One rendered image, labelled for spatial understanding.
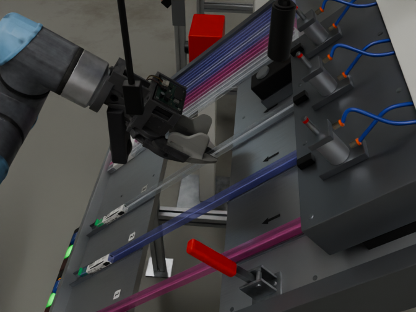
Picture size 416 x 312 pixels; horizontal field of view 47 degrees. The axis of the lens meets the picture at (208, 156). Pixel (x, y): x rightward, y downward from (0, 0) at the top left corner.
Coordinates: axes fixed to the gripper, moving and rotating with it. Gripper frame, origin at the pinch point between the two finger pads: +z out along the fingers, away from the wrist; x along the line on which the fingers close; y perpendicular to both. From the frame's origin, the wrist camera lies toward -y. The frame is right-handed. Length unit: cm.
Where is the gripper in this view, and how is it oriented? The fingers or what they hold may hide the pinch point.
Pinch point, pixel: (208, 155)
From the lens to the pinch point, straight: 77.4
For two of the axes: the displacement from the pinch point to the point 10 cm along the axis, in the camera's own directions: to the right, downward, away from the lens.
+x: 0.9, -6.8, 7.2
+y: 5.3, -5.8, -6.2
